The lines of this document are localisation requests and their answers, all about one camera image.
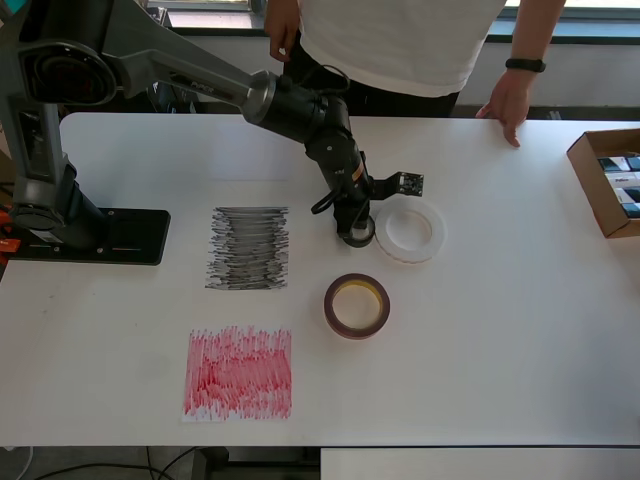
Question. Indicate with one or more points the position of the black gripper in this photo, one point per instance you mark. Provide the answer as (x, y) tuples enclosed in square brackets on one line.
[(352, 215)]

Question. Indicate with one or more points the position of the small black tape roll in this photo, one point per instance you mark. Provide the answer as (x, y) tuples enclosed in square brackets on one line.
[(360, 244)]

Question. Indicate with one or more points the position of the wide white tape roll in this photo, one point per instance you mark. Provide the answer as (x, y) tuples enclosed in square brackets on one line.
[(439, 232)]

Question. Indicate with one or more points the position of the red 3M tape roll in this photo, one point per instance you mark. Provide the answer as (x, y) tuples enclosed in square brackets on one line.
[(357, 334)]

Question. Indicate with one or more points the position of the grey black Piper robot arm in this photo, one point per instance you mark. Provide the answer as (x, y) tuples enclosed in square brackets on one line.
[(150, 60)]

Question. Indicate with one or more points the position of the person's right forearm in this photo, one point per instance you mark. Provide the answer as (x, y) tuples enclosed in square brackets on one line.
[(280, 10)]

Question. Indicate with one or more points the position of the person's left forearm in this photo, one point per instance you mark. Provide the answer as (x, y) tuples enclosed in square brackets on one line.
[(535, 30)]

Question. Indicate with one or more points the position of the person's left hand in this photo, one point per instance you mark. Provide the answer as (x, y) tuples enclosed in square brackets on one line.
[(510, 100)]

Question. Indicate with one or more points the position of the person's right hand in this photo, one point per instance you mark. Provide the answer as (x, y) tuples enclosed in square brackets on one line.
[(282, 40)]

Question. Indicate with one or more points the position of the black scribbled paper sheet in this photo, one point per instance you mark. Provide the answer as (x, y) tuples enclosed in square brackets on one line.
[(247, 250)]

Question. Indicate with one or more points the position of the red scribbled paper sheet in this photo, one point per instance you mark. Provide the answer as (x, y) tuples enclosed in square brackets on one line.
[(237, 375)]

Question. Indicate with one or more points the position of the person in white shirt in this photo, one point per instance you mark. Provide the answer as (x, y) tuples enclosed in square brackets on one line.
[(400, 40)]

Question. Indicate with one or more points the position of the black printed product box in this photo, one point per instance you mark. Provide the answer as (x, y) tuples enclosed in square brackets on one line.
[(175, 102)]

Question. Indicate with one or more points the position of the black wristband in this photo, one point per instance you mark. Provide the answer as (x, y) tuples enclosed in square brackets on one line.
[(525, 65)]

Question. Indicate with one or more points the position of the open cardboard tray box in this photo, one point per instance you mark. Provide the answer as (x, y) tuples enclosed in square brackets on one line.
[(595, 190)]

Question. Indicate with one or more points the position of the small dark product box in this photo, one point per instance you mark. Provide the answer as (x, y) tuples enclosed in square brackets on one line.
[(617, 164), (629, 196)]

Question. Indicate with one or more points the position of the small white product box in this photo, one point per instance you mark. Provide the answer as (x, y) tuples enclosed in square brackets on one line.
[(622, 180)]

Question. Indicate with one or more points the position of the small teal product box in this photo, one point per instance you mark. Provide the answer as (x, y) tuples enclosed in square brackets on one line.
[(631, 211)]

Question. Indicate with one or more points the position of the orange clamp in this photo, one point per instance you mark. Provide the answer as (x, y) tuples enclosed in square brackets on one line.
[(7, 245)]

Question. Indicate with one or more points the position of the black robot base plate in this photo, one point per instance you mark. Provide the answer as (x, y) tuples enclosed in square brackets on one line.
[(135, 235)]

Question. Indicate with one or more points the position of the small grey bracket behind table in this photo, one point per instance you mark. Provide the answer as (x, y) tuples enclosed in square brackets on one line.
[(552, 114)]

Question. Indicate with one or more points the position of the black table leg frame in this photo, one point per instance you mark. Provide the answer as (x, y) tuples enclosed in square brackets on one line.
[(215, 465)]

